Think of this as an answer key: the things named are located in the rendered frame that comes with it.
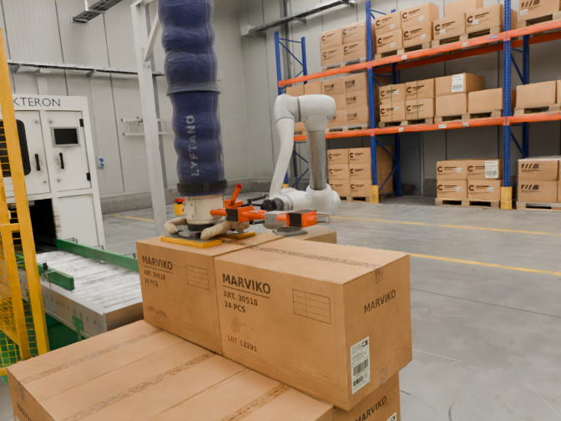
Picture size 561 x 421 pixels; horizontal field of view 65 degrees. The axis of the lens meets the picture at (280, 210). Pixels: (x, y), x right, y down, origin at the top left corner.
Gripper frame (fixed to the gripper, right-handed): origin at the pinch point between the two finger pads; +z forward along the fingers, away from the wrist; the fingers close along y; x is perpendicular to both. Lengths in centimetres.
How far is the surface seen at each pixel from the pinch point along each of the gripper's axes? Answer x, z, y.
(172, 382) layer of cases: -7, 44, 53
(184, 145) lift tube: 22.9, 10.1, -29.7
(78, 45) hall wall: 957, -334, -295
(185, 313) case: 17.5, 21.1, 40.7
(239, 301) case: -18.2, 20.1, 28.5
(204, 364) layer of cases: -5, 29, 53
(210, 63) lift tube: 15, -2, -63
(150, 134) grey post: 350, -157, -51
